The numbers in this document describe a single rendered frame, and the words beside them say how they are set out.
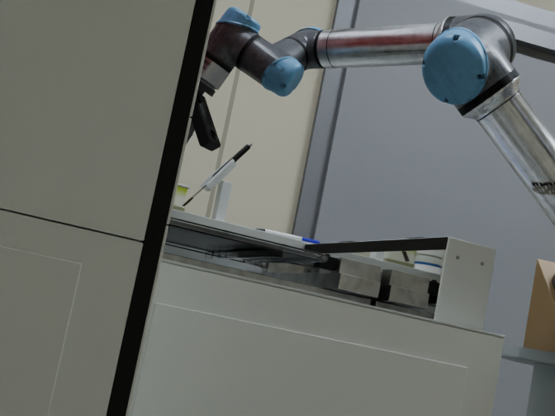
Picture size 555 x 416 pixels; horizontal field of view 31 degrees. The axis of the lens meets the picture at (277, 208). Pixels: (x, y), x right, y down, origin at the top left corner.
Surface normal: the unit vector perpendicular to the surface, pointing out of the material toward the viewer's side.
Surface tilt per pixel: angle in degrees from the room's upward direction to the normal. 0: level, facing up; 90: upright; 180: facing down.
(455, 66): 118
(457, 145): 90
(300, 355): 90
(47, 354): 90
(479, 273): 90
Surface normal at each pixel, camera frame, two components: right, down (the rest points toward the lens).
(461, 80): -0.58, 0.26
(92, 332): 0.39, -0.06
